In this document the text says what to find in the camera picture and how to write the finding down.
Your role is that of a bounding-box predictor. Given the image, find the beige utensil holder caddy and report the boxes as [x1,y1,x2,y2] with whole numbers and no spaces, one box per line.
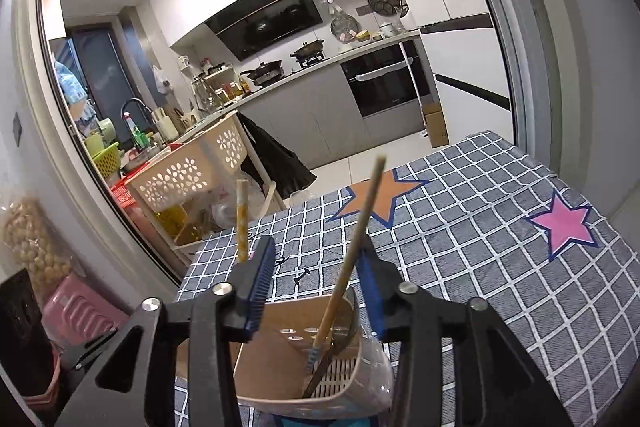
[176,293,395,422]

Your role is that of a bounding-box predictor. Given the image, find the dark translucent plastic spoon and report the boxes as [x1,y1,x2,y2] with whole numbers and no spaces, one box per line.
[303,287,359,399]

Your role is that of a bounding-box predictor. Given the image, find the bamboo chopstick patterned end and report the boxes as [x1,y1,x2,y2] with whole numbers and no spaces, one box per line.
[235,179,248,263]

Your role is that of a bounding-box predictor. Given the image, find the beige perforated storage rack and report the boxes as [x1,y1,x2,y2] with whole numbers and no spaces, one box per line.
[125,110,285,260]

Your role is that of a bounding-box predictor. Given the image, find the pink plastic stool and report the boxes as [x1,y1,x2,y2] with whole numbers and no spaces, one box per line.
[42,273,129,348]

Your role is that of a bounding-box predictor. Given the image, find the grey checked tablecloth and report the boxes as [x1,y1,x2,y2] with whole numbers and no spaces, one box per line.
[173,131,640,427]

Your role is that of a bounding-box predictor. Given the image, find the bag of round nuts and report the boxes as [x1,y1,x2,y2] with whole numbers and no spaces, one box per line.
[2,198,72,295]

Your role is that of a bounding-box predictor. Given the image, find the black frying pan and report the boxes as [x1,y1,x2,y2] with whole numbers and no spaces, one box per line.
[241,61,283,86]

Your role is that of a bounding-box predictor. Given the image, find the black wok on stove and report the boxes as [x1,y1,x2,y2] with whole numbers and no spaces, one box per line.
[291,39,324,62]

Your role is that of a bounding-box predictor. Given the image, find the black built-in oven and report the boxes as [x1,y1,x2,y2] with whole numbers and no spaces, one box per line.
[341,40,431,117]

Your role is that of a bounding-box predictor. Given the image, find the black range hood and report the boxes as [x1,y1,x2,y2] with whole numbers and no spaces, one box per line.
[205,0,322,61]

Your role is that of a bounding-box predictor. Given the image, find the white refrigerator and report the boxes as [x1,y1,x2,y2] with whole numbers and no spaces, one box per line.
[420,14,514,142]

